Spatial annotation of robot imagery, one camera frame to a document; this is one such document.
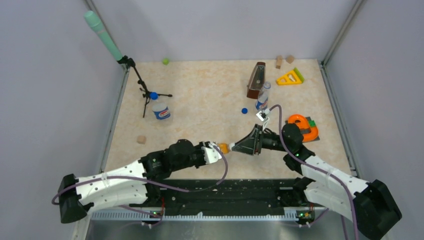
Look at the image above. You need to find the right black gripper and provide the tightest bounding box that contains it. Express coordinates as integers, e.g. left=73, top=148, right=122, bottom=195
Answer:
left=233, top=123, right=291, bottom=155

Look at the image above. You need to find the orange juice bottle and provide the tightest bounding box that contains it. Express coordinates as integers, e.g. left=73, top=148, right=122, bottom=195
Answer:
left=217, top=143, right=231, bottom=155

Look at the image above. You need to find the clear crushed plastic bottle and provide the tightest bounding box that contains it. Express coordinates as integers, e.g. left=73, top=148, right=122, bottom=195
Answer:
left=255, top=81, right=271, bottom=111

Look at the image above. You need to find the white blue Pocari cap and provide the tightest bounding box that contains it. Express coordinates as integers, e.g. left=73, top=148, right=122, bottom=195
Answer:
left=228, top=142, right=235, bottom=151

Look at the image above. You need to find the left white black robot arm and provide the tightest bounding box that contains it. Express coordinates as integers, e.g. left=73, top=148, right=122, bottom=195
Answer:
left=52, top=139, right=222, bottom=224

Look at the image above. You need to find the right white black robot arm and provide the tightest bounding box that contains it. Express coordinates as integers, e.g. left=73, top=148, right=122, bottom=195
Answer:
left=229, top=123, right=402, bottom=240

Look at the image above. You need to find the brown metronome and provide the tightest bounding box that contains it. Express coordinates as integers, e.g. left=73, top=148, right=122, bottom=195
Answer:
left=246, top=61, right=266, bottom=99

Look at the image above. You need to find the orange toy tape dispenser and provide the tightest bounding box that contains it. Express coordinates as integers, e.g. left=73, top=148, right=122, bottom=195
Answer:
left=285, top=114, right=320, bottom=143

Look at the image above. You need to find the beige wooden cube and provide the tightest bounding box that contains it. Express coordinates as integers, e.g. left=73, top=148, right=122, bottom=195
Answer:
left=136, top=135, right=147, bottom=145

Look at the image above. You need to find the blue labelled white jar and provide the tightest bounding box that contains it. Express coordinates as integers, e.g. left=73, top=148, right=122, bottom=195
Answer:
left=151, top=102, right=171, bottom=120

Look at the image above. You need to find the yellow triangle toy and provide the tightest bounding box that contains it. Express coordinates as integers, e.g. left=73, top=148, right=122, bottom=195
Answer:
left=275, top=67, right=305, bottom=86

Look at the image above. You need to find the tall wooden block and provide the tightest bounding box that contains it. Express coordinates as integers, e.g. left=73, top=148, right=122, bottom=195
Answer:
left=275, top=55, right=283, bottom=69

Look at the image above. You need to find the small wooden cube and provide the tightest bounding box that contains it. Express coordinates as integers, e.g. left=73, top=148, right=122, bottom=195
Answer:
left=285, top=55, right=295, bottom=64

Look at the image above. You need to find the small green block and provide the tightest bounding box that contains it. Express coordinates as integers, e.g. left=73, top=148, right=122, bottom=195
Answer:
left=162, top=58, right=170, bottom=65

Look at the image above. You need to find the black microphone tripod stand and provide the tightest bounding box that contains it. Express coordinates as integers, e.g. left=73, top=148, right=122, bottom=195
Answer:
left=117, top=55, right=154, bottom=118

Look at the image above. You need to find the mint green microphone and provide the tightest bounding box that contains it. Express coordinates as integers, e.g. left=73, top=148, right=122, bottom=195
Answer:
left=83, top=10, right=124, bottom=64

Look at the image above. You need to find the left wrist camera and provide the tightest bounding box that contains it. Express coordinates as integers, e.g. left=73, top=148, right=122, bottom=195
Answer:
left=201, top=141, right=223, bottom=165

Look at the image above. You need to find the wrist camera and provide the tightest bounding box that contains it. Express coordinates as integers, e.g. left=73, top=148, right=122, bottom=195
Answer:
left=201, top=141, right=223, bottom=165
left=256, top=108, right=271, bottom=131

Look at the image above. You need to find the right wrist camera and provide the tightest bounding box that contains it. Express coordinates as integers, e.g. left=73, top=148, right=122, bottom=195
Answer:
left=256, top=108, right=271, bottom=131

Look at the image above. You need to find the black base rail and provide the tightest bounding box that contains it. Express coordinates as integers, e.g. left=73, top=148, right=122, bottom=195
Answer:
left=141, top=178, right=321, bottom=220

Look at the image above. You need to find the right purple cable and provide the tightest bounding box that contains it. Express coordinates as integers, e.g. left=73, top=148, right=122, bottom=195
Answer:
left=268, top=104, right=360, bottom=240

